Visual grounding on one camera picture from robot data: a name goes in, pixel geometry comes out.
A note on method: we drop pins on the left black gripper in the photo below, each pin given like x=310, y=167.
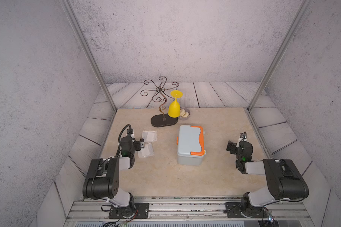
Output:
x=137, y=146

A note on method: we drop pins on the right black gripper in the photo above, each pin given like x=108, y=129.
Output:
x=233, y=147

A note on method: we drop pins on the gauze packet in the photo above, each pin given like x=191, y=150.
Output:
x=149, y=136
x=147, y=151

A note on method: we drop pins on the grey first aid box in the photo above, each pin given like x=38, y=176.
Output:
x=189, y=159

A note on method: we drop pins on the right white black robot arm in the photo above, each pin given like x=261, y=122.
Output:
x=284, y=181

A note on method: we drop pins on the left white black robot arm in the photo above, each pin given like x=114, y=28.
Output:
x=102, y=179

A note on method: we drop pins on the dark metal scroll stand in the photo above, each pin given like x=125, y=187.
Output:
x=160, y=96

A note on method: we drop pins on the yellow plastic goblet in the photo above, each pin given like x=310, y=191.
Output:
x=174, y=109

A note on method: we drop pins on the beige food pieces in bowl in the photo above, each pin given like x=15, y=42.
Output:
x=184, y=113

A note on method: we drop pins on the small grey bowl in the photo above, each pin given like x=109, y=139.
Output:
x=187, y=117

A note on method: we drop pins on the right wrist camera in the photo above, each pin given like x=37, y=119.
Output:
x=243, y=137

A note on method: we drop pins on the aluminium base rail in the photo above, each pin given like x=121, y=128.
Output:
x=188, y=212

